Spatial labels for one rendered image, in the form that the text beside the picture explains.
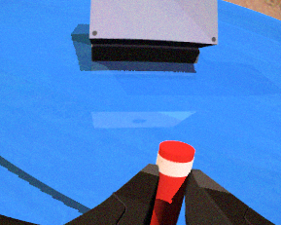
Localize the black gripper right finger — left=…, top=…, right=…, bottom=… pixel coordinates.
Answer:
left=184, top=169, right=277, bottom=225

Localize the red peg with white band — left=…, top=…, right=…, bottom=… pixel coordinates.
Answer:
left=151, top=142, right=194, bottom=225

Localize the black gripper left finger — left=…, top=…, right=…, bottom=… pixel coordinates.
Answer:
left=0, top=164, right=159, bottom=225

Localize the grey sloped panel with hole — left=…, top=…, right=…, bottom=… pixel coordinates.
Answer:
left=89, top=0, right=219, bottom=64

